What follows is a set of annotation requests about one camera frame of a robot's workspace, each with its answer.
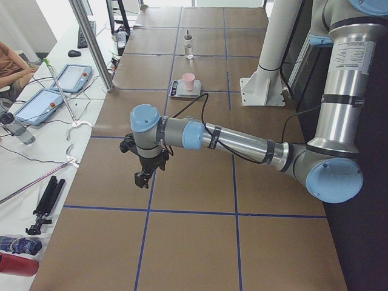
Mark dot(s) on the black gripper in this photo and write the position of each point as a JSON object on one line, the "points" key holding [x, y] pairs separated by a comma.
{"points": [[150, 163]]}

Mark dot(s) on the pink plastic cup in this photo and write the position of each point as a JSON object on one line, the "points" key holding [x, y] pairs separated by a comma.
{"points": [[189, 81]]}

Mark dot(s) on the clear glass sauce bottle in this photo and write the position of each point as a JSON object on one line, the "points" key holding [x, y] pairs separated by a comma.
{"points": [[188, 45]]}

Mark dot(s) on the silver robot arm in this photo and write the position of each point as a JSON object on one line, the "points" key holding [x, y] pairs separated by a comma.
{"points": [[326, 165]]}

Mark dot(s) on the silver digital kitchen scale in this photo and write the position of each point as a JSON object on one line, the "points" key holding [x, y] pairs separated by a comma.
{"points": [[177, 89]]}

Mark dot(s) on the black folded tripod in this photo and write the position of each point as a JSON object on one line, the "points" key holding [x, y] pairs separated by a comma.
{"points": [[46, 205]]}

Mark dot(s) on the upper teach pendant tablet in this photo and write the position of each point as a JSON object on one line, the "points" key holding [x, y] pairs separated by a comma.
{"points": [[73, 77]]}

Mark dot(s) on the teach pendant tablet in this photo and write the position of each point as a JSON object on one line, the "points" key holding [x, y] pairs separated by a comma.
{"points": [[39, 107], [73, 77]]}

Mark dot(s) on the lower teach pendant tablet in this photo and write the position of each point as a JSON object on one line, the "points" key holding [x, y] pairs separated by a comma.
{"points": [[39, 107]]}

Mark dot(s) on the blue folded umbrella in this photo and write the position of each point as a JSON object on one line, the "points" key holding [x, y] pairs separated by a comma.
{"points": [[20, 245]]}

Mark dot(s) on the black computer mouse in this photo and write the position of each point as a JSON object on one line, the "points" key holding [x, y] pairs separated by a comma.
{"points": [[74, 53]]}

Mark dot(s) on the clear plastic water bottle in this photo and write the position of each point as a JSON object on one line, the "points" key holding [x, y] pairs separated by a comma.
{"points": [[16, 128]]}

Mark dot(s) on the black keyboard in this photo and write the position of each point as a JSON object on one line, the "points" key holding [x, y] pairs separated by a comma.
{"points": [[82, 43]]}

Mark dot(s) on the red metal bottle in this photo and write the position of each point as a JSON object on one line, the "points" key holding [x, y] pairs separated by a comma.
{"points": [[17, 265]]}

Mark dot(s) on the person in orange shirt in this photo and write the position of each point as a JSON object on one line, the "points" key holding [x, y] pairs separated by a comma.
{"points": [[15, 72]]}

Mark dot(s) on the aluminium frame post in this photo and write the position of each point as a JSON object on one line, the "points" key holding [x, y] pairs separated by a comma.
{"points": [[83, 21]]}

